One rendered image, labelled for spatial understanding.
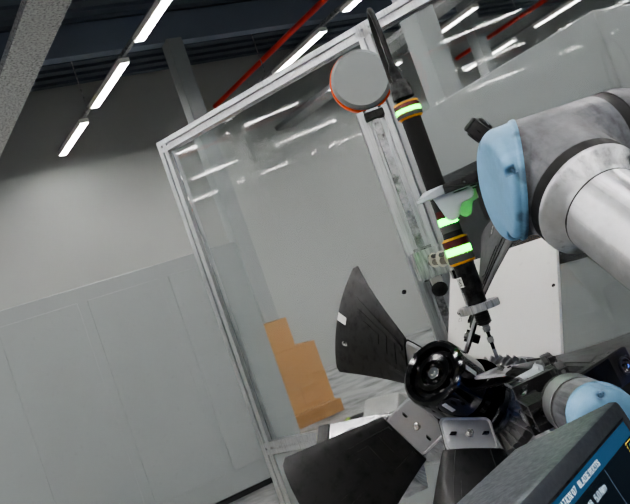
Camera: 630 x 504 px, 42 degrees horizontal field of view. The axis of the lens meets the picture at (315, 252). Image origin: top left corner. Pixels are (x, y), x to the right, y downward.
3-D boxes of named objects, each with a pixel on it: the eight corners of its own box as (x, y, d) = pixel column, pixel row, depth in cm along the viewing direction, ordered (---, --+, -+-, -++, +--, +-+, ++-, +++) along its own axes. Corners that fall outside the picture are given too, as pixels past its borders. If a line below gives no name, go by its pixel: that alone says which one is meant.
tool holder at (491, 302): (455, 315, 141) (436, 261, 142) (494, 302, 141) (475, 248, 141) (462, 318, 132) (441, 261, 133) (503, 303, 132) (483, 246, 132)
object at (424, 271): (419, 284, 204) (408, 251, 204) (446, 274, 203) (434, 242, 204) (422, 284, 193) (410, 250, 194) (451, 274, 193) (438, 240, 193)
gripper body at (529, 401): (501, 380, 116) (521, 391, 104) (557, 354, 116) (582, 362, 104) (525, 430, 115) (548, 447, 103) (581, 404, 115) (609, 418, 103)
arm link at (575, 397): (592, 475, 88) (564, 400, 88) (563, 454, 99) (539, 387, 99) (662, 451, 88) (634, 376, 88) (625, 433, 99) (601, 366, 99)
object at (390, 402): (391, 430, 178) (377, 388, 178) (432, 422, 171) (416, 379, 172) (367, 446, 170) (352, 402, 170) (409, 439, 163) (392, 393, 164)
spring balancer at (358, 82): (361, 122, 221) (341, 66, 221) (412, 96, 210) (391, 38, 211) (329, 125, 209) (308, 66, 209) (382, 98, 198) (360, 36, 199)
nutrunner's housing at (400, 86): (472, 327, 137) (380, 71, 139) (494, 319, 137) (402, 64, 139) (475, 328, 134) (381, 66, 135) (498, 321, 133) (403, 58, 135)
